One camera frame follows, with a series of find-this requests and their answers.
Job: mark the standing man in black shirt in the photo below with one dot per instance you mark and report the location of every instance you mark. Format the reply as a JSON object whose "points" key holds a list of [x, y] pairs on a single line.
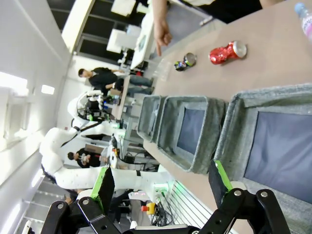
{"points": [[104, 78]]}

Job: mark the crushed black Pepsi can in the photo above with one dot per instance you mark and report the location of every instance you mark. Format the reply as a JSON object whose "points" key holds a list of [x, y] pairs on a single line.
{"points": [[185, 63]]}

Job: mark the red yellow emergency stop button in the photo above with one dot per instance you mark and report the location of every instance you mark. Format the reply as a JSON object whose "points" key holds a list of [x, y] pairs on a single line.
{"points": [[146, 208]]}

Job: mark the crushed red cola can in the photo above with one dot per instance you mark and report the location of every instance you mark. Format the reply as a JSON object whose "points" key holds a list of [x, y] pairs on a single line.
{"points": [[224, 53]]}

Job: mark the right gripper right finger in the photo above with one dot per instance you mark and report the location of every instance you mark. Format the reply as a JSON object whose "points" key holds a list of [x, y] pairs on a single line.
{"points": [[243, 214]]}

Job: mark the grey fabric basket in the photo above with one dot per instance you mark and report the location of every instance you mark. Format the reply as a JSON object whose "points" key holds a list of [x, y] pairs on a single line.
{"points": [[280, 151], [170, 126], [146, 117]]}

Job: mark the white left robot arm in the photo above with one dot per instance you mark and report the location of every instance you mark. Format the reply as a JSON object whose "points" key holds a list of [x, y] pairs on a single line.
{"points": [[80, 179]]}

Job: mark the small white table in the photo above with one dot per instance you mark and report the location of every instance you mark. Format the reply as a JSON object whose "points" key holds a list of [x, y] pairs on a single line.
{"points": [[143, 41]]}

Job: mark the person's right hand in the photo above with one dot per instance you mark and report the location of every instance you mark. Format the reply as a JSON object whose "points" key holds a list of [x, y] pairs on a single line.
{"points": [[162, 34]]}

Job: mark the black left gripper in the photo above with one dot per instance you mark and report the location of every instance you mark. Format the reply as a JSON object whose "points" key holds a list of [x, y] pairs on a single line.
{"points": [[93, 109]]}

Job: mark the person's right forearm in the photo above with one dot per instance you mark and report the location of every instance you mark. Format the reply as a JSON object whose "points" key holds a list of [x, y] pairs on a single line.
{"points": [[159, 11]]}

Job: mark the clear plastic water bottle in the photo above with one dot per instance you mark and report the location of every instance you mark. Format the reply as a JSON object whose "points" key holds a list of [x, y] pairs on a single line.
{"points": [[306, 19]]}

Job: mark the seated person in black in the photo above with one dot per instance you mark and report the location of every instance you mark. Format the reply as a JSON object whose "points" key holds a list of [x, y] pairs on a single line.
{"points": [[85, 158]]}

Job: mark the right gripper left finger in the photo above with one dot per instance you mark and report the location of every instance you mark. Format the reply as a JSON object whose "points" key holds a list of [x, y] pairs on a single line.
{"points": [[97, 219]]}

